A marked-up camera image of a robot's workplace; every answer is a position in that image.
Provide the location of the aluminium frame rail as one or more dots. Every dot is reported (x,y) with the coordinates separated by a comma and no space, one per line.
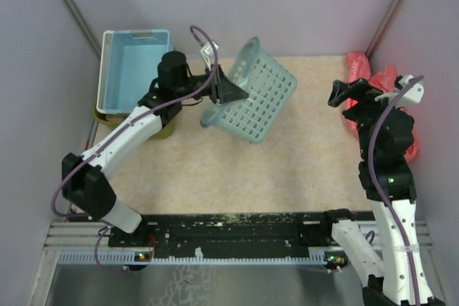
(73,235)

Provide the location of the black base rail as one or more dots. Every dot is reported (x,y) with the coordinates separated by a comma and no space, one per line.
(232,235)

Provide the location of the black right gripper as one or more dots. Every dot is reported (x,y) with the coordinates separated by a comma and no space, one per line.
(359,88)

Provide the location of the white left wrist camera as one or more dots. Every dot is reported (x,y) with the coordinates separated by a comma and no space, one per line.
(207,52)

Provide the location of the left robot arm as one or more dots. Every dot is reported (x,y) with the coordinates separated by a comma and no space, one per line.
(86,177)

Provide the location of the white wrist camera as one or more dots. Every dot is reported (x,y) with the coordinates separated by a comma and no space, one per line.
(408,90)
(207,52)

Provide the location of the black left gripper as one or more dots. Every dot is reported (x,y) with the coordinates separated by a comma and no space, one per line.
(224,89)

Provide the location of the pale green perforated basket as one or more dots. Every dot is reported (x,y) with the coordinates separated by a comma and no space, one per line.
(269,86)

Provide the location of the light blue perforated bin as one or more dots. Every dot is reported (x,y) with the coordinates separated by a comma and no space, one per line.
(132,69)

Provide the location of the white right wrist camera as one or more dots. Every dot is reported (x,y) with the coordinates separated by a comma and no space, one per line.
(408,90)

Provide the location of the red plastic bag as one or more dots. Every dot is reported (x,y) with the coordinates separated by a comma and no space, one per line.
(359,67)

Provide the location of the white plastic bin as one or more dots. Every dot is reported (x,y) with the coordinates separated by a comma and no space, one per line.
(102,69)

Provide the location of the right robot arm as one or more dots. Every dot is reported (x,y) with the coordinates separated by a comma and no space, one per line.
(395,276)

